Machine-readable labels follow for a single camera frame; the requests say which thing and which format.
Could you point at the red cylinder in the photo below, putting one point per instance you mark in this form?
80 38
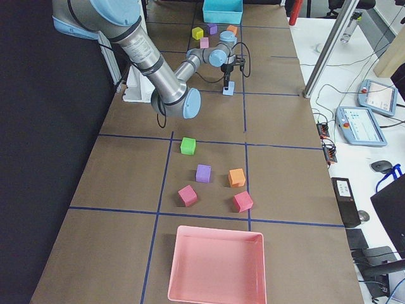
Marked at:
295 12

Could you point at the teach pendant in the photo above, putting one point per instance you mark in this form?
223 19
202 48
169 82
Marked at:
359 126
378 97

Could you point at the crimson foam cube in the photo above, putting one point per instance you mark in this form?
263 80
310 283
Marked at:
188 195

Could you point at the blue plastic bin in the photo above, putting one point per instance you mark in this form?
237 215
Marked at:
223 11

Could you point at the far teach pendant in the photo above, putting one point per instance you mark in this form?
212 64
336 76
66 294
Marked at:
378 97

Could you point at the orange foam cube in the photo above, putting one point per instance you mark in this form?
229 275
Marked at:
233 29
236 177

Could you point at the black computer mouse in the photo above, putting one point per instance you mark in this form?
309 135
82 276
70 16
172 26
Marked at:
382 166

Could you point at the pink plastic tray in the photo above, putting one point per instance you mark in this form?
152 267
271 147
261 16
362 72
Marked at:
217 266

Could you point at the green foam cube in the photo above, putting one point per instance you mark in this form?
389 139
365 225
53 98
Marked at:
188 146

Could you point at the near teach pendant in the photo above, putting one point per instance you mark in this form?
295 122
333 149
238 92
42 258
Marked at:
359 126

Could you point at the black orange connector strip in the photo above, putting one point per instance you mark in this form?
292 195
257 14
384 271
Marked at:
328 146

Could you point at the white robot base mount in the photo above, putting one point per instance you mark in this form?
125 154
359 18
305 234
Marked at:
137 89

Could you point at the aluminium frame post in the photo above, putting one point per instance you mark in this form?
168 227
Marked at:
336 31

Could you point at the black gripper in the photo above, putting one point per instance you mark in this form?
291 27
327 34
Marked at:
226 69

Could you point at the clear plastic bottle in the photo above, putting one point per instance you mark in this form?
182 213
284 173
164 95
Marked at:
351 26

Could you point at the yellow-green far foam cube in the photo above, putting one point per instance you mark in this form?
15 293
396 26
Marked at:
197 33

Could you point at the orange far foam cube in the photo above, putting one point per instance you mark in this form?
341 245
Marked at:
233 29

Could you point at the purple foam cube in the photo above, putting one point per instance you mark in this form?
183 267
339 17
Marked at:
203 173
211 28

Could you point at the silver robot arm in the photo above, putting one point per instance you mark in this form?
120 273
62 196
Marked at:
120 22

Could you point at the pink far foam cube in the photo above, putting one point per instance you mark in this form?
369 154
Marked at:
204 43

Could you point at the light blue foam cube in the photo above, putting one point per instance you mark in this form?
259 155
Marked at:
229 89

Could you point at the black power brick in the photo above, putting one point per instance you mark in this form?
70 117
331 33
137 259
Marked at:
346 203

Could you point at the black office chair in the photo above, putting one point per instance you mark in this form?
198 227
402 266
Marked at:
334 5

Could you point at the red foam cube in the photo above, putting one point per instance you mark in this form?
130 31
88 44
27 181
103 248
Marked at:
243 201

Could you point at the black laptop corner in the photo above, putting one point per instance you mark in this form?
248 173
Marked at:
389 206

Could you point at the purple far foam cube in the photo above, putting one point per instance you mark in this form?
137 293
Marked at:
211 28

